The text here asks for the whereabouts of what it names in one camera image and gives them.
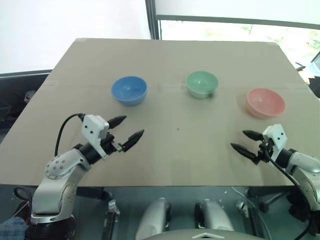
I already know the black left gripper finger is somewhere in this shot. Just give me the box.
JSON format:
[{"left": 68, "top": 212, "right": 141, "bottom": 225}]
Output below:
[
  {"left": 107, "top": 115, "right": 127, "bottom": 131},
  {"left": 120, "top": 129, "right": 145, "bottom": 153}
]

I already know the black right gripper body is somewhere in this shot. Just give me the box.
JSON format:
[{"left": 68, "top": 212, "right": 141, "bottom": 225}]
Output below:
[{"left": 256, "top": 141, "right": 274, "bottom": 165}]

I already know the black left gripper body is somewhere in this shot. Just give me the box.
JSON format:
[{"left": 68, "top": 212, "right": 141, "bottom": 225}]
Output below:
[{"left": 99, "top": 133, "right": 124, "bottom": 155}]

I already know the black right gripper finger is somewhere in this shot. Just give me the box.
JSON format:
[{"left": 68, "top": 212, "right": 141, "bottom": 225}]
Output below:
[
  {"left": 230, "top": 142, "right": 260, "bottom": 165},
  {"left": 242, "top": 129, "right": 264, "bottom": 143}
]

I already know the blue bowl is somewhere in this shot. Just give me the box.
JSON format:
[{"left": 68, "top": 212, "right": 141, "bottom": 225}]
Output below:
[{"left": 110, "top": 75, "right": 148, "bottom": 107}]

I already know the pink red bowl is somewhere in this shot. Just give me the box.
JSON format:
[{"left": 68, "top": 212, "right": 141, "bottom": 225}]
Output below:
[{"left": 245, "top": 87, "right": 286, "bottom": 120}]

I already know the black office chair base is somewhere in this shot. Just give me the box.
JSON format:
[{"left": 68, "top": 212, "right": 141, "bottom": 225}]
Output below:
[{"left": 246, "top": 187, "right": 297, "bottom": 213}]

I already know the silver right robot leg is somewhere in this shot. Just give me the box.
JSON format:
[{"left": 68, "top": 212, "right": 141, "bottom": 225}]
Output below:
[{"left": 195, "top": 198, "right": 235, "bottom": 231}]

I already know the silver robot leg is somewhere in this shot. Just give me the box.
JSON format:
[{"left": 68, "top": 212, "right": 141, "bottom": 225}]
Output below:
[
  {"left": 195, "top": 198, "right": 235, "bottom": 231},
  {"left": 134, "top": 197, "right": 171, "bottom": 240}
]

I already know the green bowl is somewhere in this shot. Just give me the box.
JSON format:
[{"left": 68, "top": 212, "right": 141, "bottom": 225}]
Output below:
[{"left": 185, "top": 70, "right": 220, "bottom": 99}]

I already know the silver left robot leg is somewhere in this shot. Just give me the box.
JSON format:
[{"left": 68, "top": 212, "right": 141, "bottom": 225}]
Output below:
[{"left": 134, "top": 197, "right": 171, "bottom": 240}]

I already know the grey robot torso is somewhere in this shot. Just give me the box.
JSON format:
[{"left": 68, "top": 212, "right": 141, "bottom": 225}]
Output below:
[{"left": 146, "top": 226, "right": 257, "bottom": 240}]

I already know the blue cloth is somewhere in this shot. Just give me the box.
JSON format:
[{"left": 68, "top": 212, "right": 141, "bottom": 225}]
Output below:
[{"left": 0, "top": 216, "right": 29, "bottom": 240}]

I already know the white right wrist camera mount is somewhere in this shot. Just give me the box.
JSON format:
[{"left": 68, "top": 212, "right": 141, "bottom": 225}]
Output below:
[{"left": 262, "top": 123, "right": 288, "bottom": 163}]

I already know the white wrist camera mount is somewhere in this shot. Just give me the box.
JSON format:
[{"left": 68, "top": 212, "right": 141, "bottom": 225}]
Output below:
[
  {"left": 81, "top": 114, "right": 110, "bottom": 159},
  {"left": 262, "top": 123, "right": 288, "bottom": 163}
]

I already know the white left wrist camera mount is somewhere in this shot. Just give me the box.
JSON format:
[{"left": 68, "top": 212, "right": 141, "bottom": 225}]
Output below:
[{"left": 81, "top": 114, "right": 110, "bottom": 159}]

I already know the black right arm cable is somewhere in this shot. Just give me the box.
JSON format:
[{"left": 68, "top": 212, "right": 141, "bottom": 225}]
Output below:
[{"left": 264, "top": 142, "right": 316, "bottom": 240}]

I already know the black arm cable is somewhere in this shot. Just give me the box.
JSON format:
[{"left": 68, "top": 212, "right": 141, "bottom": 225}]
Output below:
[
  {"left": 54, "top": 113, "right": 85, "bottom": 156},
  {"left": 264, "top": 142, "right": 316, "bottom": 240}
]

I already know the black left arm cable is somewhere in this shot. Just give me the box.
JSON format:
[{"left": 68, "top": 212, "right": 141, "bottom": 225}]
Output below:
[{"left": 54, "top": 113, "right": 85, "bottom": 156}]

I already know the black window frame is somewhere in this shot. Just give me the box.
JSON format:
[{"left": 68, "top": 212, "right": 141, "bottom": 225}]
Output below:
[{"left": 149, "top": 0, "right": 320, "bottom": 41}]

